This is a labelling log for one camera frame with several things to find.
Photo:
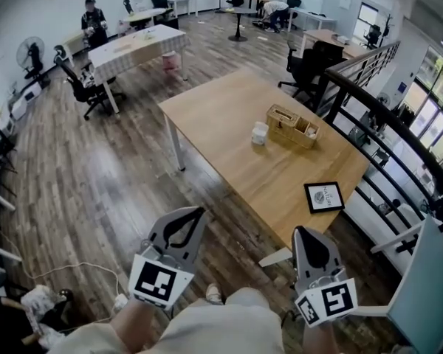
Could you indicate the small white item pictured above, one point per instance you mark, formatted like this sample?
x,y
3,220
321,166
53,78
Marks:
x,y
312,134

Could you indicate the white crumpled bag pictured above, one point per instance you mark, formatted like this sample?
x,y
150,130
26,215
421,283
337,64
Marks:
x,y
38,304

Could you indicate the person's right forearm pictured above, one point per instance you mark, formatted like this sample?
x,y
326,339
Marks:
x,y
317,341

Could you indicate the person's left forearm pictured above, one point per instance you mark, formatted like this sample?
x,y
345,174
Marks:
x,y
140,325

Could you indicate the pale blue desk white frame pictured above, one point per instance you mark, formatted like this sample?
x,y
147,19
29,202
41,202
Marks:
x,y
421,293

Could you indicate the pink waste bin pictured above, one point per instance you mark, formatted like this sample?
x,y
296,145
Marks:
x,y
171,61

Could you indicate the white round table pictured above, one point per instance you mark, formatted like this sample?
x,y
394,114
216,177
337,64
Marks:
x,y
145,14

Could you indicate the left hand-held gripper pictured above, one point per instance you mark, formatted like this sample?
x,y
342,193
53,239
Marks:
x,y
155,282

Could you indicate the wicker basket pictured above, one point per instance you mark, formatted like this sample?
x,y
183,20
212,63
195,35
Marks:
x,y
286,129

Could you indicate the black picture frame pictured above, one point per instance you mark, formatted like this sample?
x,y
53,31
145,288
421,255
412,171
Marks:
x,y
324,197

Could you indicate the black round table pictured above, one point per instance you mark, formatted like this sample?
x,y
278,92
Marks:
x,y
240,11

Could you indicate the white table leg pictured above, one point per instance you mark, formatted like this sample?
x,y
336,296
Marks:
x,y
275,258
176,142

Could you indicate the person's light shoe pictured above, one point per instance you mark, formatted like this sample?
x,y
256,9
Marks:
x,y
213,293

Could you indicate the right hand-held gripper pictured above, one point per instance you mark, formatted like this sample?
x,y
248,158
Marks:
x,y
328,301

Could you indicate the person's beige shorts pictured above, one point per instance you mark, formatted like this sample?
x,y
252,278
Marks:
x,y
214,326

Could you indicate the wooden desk white frame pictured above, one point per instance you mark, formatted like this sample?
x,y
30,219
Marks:
x,y
325,36

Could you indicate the white box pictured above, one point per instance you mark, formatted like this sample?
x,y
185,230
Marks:
x,y
342,40

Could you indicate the white cotton swab container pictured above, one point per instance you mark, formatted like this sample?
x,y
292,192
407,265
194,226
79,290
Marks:
x,y
259,136

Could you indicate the black coat rack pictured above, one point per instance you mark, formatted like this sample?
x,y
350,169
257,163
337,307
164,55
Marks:
x,y
387,24

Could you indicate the table with checkered cloth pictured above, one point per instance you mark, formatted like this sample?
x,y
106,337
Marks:
x,y
136,46

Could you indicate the black metal railing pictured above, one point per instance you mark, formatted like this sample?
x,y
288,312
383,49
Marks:
x,y
391,116

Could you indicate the white round lid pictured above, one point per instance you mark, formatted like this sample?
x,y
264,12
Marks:
x,y
264,124

